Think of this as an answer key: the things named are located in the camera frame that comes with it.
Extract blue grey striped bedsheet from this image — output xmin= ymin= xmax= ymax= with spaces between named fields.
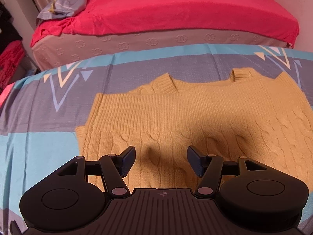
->
xmin=1 ymin=44 xmax=312 ymax=234

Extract red blanket on far bed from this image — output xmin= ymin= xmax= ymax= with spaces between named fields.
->
xmin=31 ymin=0 xmax=300 ymax=45

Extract crumpled light blue cloth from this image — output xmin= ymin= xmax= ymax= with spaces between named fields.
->
xmin=36 ymin=0 xmax=87 ymax=21

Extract tan cable knit cardigan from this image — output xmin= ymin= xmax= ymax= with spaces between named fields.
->
xmin=75 ymin=68 xmax=312 ymax=189

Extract pink bed cover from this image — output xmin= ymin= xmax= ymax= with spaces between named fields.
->
xmin=0 ymin=82 xmax=15 ymax=108

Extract crimson ruffled cloth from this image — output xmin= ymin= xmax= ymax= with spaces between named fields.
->
xmin=0 ymin=40 xmax=25 ymax=92

